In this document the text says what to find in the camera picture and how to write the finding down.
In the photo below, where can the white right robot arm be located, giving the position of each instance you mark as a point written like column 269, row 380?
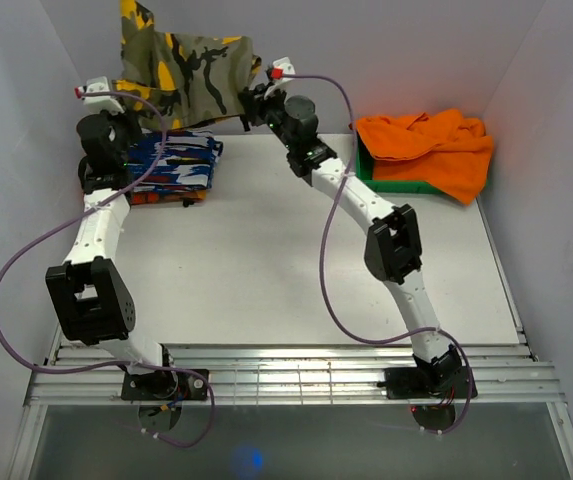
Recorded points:
column 392, row 253

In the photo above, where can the blue white camouflage folded trousers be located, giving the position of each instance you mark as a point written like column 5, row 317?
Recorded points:
column 187, row 161

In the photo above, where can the orange camouflage folded trousers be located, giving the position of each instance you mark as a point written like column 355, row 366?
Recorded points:
column 184, row 198

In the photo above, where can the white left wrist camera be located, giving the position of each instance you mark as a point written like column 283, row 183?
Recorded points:
column 97, row 96

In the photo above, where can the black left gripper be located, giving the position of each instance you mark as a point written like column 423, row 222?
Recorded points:
column 128, row 118

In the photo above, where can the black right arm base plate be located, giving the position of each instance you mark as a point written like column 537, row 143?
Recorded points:
column 413, row 383

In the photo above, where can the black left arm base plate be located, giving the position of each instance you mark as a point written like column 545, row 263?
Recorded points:
column 191, row 385

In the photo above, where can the olive yellow camouflage trousers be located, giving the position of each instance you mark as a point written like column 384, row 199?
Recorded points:
column 191, row 80

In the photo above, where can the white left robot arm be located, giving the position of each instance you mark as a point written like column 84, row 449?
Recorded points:
column 91, row 300

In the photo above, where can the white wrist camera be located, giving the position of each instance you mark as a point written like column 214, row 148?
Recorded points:
column 97, row 96
column 280, row 72

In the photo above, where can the orange crumpled cloth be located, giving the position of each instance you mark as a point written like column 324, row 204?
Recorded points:
column 385, row 135

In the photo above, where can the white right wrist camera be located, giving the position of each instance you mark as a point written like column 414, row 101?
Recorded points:
column 280, row 72

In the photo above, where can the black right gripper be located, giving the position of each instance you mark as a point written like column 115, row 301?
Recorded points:
column 254, row 103

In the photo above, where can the aluminium rail frame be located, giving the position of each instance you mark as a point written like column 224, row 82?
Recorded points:
column 236, row 285

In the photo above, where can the green plastic bin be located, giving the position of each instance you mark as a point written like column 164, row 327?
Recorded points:
column 366, row 167

